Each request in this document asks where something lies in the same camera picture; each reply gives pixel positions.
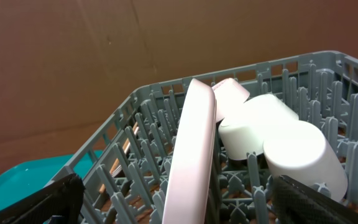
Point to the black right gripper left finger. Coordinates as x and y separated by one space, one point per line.
59 202

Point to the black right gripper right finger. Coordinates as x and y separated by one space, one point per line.
296 203

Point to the white plastic cup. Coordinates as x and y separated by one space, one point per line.
300 150

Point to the light green bowl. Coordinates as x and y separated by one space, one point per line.
243 131

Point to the large white plate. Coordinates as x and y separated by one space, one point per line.
188 182

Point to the pink bowl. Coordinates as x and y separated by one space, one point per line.
228 94

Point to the wooden chopstick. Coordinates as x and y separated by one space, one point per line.
115 165

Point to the grey dishwasher rack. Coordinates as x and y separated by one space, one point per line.
322 87

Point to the teal plastic tray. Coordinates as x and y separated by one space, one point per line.
29 177

